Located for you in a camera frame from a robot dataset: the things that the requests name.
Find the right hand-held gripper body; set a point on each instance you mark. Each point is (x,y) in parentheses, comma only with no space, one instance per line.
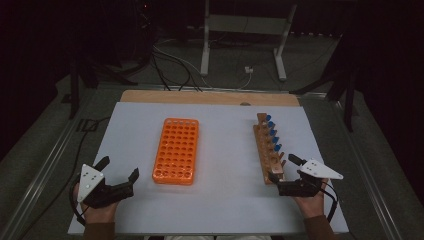
(300,188)

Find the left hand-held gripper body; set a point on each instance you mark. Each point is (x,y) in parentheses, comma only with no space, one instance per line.
(90,180)

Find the blue-capped test tube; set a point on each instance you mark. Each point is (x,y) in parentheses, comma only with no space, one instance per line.
(276,140)
(271,125)
(278,147)
(268,117)
(273,132)

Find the wooden test tube rack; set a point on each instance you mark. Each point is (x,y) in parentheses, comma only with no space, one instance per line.
(266,156)

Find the orange plastic test tube rack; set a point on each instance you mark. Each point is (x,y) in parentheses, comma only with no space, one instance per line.
(176,151)

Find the person's right hand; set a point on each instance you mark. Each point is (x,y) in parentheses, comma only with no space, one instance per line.
(313,205)

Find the person's left hand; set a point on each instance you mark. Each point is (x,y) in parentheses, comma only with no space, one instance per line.
(100,215)

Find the white table board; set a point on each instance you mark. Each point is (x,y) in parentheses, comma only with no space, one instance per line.
(226,166)

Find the black stand legs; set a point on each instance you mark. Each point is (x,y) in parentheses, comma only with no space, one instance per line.
(74,90)
(348,100)

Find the white plug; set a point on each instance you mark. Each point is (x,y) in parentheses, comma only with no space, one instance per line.
(248,69)

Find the dark equipment rack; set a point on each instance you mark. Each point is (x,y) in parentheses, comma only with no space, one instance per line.
(145,30)

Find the grey metal stand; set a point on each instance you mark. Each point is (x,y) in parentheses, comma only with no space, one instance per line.
(246,24)

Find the aluminium frame rail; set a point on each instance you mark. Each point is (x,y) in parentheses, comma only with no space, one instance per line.
(43,173)
(370,186)

